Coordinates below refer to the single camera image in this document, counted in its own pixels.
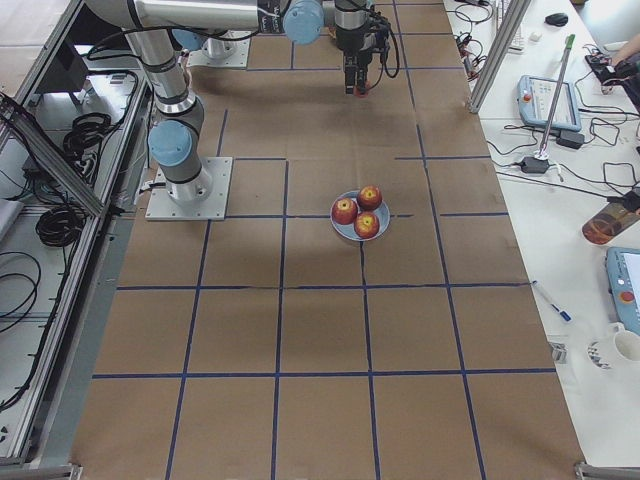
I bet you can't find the amber drink bottle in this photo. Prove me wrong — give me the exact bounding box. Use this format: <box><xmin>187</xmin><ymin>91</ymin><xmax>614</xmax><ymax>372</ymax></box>
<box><xmin>582</xmin><ymin>187</ymin><xmax>639</xmax><ymax>245</ymax></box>

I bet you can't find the black power adapter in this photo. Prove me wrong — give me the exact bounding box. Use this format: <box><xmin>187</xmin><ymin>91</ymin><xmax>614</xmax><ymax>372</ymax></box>
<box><xmin>519</xmin><ymin>156</ymin><xmax>550</xmax><ymax>175</ymax></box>

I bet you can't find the red apple on plate left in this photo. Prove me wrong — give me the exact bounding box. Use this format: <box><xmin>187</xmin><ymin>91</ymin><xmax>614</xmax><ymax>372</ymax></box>
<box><xmin>331</xmin><ymin>197</ymin><xmax>359</xmax><ymax>225</ymax></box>

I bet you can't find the red apple on plate back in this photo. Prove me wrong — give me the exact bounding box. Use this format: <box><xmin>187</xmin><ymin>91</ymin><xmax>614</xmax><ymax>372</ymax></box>
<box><xmin>356</xmin><ymin>185</ymin><xmax>383</xmax><ymax>211</ymax></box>

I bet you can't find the aluminium frame post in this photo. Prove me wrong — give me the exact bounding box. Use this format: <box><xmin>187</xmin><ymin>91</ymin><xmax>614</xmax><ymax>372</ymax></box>
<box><xmin>467</xmin><ymin>0</ymin><xmax>531</xmax><ymax>114</ymax></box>

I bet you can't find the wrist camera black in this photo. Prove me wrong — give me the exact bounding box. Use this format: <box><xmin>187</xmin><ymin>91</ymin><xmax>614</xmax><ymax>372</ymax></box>
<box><xmin>371</xmin><ymin>19</ymin><xmax>391</xmax><ymax>56</ymax></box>

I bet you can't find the blue white pen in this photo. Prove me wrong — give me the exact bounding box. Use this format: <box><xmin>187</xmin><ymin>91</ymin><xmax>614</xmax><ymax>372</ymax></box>
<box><xmin>531</xmin><ymin>280</ymin><xmax>572</xmax><ymax>322</ymax></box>

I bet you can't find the red apple on plate front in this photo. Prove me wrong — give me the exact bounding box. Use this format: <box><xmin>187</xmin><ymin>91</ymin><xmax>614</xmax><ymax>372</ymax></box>
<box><xmin>353</xmin><ymin>211</ymin><xmax>380</xmax><ymax>240</ymax></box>

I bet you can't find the light blue plate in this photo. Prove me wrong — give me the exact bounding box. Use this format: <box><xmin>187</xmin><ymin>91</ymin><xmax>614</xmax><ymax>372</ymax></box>
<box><xmin>330</xmin><ymin>191</ymin><xmax>391</xmax><ymax>241</ymax></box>

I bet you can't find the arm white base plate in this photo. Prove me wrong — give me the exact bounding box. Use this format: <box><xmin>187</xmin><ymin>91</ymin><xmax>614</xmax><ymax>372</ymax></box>
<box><xmin>145</xmin><ymin>157</ymin><xmax>233</xmax><ymax>221</ymax></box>
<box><xmin>187</xmin><ymin>39</ymin><xmax>250</xmax><ymax>69</ymax></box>

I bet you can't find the blue teach pendant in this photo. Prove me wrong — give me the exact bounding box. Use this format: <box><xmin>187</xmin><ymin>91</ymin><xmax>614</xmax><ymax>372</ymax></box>
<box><xmin>517</xmin><ymin>75</ymin><xmax>582</xmax><ymax>132</ymax></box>
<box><xmin>605</xmin><ymin>247</ymin><xmax>639</xmax><ymax>334</ymax></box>

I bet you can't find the red apple on plate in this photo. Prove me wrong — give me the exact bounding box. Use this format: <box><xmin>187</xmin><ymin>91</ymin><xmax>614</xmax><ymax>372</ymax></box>
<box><xmin>331</xmin><ymin>197</ymin><xmax>359</xmax><ymax>225</ymax></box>
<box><xmin>353</xmin><ymin>211</ymin><xmax>380</xmax><ymax>240</ymax></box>
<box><xmin>356</xmin><ymin>185</ymin><xmax>383</xmax><ymax>211</ymax></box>

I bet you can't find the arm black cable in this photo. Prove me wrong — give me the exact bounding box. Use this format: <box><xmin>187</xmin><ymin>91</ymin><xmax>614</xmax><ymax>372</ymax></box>
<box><xmin>369</xmin><ymin>9</ymin><xmax>402</xmax><ymax>80</ymax></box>

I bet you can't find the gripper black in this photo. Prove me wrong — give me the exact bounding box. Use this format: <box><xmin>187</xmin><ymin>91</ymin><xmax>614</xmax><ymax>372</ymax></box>
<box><xmin>343</xmin><ymin>48</ymin><xmax>373</xmax><ymax>94</ymax></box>

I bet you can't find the white mug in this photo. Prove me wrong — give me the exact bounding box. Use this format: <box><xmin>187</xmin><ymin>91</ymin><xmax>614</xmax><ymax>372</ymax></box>
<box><xmin>587</xmin><ymin>322</ymin><xmax>639</xmax><ymax>370</ymax></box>

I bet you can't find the black computer mouse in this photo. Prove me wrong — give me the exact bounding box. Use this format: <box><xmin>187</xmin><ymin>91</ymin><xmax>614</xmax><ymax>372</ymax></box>
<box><xmin>544</xmin><ymin>12</ymin><xmax>569</xmax><ymax>27</ymax></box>

